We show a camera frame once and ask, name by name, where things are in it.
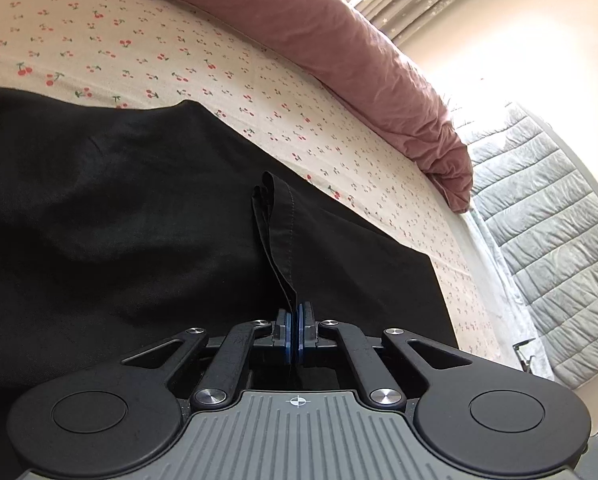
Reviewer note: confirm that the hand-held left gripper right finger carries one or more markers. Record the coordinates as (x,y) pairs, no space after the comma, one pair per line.
(303,332)

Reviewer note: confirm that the black pants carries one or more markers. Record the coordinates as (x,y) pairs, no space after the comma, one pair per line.
(129,220)

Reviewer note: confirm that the metal clip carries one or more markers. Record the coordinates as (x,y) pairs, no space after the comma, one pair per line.
(525,355)

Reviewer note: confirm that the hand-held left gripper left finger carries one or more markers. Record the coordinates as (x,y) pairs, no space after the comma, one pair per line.
(288,335)

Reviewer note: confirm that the cherry print bed sheet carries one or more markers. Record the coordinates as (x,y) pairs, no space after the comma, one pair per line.
(179,45)

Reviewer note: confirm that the grey quilted blanket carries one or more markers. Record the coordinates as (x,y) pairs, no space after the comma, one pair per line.
(554,240)

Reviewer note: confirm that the pink duvet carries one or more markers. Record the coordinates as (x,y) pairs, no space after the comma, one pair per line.
(369,65)

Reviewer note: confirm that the white cloth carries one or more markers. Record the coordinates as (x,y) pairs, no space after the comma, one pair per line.
(509,300)

